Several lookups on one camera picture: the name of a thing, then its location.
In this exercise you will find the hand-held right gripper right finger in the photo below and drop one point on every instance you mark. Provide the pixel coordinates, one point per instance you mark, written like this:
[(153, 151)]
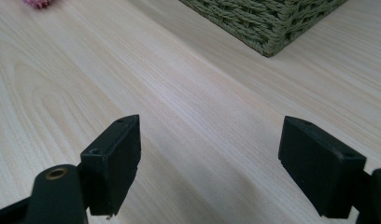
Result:
[(319, 168)]

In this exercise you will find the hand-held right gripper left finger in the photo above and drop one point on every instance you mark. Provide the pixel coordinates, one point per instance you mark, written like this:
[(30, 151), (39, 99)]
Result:
[(112, 168)]

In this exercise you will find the green woven basket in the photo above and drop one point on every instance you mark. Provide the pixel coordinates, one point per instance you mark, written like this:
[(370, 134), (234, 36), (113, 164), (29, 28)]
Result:
[(266, 21)]

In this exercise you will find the pink flower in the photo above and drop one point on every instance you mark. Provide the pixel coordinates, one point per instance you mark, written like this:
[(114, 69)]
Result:
[(38, 2)]

